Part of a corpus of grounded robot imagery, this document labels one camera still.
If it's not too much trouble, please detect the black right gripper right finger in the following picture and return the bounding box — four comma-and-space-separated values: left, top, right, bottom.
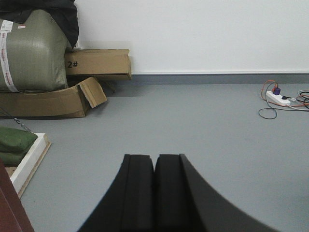
155, 154, 274, 232

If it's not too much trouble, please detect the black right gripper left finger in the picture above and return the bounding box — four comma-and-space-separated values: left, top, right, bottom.
79, 154, 154, 232

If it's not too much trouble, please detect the brown wooden door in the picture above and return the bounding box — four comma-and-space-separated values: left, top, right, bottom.
0, 160, 34, 232

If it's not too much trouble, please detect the open flat cardboard box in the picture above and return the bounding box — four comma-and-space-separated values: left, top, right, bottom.
0, 77, 107, 118

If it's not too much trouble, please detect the lower green sandbag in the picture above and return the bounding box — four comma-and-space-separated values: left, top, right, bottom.
0, 151, 28, 166

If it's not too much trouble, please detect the green sandbag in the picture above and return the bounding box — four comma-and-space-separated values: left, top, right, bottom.
0, 127, 38, 153
0, 151, 28, 166

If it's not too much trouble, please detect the upper green sandbag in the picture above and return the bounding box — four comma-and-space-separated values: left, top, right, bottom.
0, 127, 38, 153

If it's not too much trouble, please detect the white power strip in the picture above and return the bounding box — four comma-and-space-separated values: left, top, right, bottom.
266, 91, 291, 106

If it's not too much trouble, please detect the cardboard box marked 2# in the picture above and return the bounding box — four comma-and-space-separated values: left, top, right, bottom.
65, 49, 132, 80

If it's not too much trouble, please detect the grey-green woven sack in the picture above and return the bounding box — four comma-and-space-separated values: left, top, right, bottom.
0, 10, 68, 92

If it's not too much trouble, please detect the black garment on sack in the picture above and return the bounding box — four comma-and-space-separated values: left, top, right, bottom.
0, 0, 79, 48

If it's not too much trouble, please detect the white rail far edge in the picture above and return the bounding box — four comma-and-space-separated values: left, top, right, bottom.
9, 132, 47, 194

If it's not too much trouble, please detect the steel tension wire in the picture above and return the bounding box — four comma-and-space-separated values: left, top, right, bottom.
0, 106, 36, 134

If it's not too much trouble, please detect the grey cable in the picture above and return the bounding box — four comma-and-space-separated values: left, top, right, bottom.
288, 89, 309, 108

